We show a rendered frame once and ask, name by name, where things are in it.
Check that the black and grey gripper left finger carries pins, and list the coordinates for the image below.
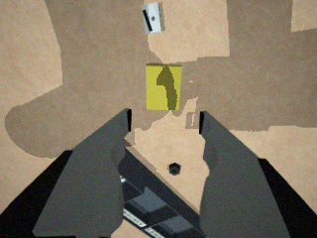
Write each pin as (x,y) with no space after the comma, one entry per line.
(79,195)

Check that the dark grey rack of bins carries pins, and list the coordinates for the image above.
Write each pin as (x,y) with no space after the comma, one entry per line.
(157,209)

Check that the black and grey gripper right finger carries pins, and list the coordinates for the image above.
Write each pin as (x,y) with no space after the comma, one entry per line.
(245,196)

